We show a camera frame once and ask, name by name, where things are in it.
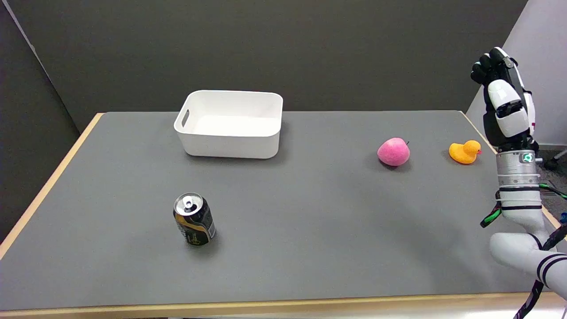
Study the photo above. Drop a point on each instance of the black chair base leg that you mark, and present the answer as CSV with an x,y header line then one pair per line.
x,y
556,160

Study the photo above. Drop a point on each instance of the pink toy peach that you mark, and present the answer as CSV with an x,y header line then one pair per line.
x,y
393,152

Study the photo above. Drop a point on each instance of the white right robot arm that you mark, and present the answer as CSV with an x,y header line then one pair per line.
x,y
522,212

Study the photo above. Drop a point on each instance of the white plastic bin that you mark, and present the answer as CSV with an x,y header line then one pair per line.
x,y
230,125

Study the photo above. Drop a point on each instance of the black beverage can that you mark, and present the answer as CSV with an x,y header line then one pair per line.
x,y
194,219

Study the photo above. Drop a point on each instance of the orange rubber duck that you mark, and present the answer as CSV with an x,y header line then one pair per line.
x,y
464,152

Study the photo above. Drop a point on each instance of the black and white right hand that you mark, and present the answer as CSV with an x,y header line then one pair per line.
x,y
507,106

